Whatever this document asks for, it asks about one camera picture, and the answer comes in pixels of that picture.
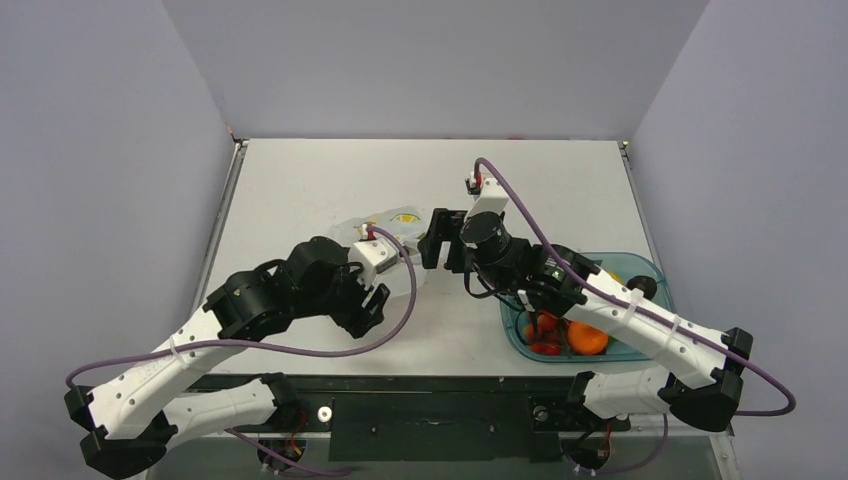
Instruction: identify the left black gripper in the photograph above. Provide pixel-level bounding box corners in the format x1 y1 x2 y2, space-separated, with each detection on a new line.
296 257 389 336

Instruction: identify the white plastic bag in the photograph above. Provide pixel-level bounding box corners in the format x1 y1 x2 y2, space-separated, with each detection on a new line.
328 205 432 300

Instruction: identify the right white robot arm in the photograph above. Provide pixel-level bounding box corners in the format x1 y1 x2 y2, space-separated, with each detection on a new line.
418 208 753 432

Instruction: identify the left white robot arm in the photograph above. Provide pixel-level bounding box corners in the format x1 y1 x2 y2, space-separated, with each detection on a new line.
64 233 404 479

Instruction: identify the fake yellow banana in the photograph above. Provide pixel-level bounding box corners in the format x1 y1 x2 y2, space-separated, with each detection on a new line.
607 270 626 287

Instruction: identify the fake orange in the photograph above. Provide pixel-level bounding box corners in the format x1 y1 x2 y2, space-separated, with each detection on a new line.
566 321 609 356

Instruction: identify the fake dark plum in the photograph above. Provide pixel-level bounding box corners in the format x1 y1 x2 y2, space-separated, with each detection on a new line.
626 275 658 300

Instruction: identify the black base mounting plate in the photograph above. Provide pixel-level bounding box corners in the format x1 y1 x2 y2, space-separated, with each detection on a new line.
227 374 632 465

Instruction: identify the teal plastic tray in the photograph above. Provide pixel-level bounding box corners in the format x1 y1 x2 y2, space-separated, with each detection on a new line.
500 252 675 364

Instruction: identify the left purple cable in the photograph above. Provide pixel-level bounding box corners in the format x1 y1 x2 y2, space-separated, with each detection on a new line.
64 225 419 391

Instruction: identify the purple cable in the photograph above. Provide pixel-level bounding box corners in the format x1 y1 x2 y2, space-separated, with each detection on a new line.
64 225 419 391
472 157 798 419

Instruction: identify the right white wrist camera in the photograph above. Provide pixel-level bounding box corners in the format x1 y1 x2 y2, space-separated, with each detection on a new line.
465 173 510 219

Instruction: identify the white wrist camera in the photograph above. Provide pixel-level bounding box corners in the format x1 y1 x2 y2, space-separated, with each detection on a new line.
465 173 510 219
347 223 400 287

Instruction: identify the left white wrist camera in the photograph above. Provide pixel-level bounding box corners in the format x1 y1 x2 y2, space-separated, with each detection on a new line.
347 223 400 287

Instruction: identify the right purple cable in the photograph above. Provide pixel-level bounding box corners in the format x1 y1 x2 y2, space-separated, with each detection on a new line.
472 157 798 419

